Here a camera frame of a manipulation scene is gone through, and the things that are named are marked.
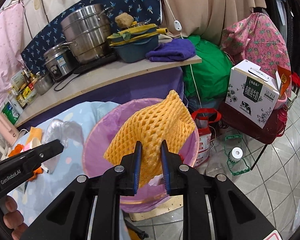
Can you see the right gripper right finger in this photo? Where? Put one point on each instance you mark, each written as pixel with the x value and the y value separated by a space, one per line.
pixel 170 167

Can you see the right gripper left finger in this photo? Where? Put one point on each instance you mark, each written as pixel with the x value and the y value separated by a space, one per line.
pixel 132 165

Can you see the large yellow foam net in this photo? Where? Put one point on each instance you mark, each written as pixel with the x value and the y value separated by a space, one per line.
pixel 168 120

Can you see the purple lined trash bin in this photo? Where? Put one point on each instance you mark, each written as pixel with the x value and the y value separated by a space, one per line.
pixel 149 196

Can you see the person's left hand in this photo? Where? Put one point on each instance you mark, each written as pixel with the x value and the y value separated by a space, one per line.
pixel 14 220

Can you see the large crumpled orange paper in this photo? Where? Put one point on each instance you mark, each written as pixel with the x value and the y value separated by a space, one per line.
pixel 18 149

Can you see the small crumpled orange paper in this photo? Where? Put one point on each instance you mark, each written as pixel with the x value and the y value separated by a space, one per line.
pixel 36 173

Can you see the small yellow foam net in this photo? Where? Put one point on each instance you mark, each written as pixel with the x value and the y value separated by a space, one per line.
pixel 34 133

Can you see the red white shopping bag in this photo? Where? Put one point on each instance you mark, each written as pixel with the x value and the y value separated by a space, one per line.
pixel 203 118

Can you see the green tea canister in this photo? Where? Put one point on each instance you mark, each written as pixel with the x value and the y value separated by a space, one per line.
pixel 10 113

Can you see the white capped jar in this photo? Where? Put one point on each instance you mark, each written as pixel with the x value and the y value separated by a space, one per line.
pixel 236 154

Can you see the clear plastic bag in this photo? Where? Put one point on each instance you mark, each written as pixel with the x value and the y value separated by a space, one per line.
pixel 70 135

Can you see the white bottle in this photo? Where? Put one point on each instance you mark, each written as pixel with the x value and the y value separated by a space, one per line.
pixel 15 104

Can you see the green bag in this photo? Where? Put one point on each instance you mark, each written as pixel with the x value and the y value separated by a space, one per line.
pixel 207 80

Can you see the small steel pot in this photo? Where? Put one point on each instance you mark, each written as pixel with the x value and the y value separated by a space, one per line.
pixel 44 83

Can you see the white milk carton box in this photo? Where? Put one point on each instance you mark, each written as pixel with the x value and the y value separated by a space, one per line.
pixel 252 92

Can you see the purple cloth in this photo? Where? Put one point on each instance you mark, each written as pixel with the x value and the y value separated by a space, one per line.
pixel 176 50

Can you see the teal basin with lids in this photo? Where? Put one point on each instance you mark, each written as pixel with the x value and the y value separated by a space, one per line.
pixel 134 43

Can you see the steel rice cooker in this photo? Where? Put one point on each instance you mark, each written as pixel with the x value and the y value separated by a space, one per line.
pixel 60 60

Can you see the large steel steamer pot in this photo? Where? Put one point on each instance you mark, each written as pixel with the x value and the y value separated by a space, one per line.
pixel 86 31

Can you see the brown sponge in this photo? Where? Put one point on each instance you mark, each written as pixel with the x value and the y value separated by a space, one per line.
pixel 124 20

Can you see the pink pineapple print cloth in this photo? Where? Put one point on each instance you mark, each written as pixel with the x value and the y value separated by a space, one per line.
pixel 257 40

